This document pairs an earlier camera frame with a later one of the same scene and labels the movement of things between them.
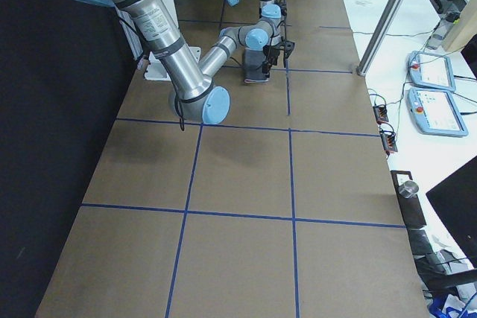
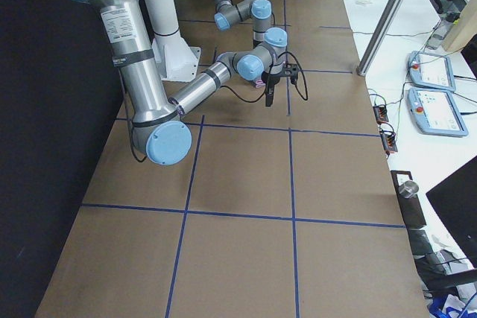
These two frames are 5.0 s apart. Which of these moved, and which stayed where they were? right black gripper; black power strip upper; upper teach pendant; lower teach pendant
Moved: right black gripper
Stayed: lower teach pendant; black power strip upper; upper teach pendant
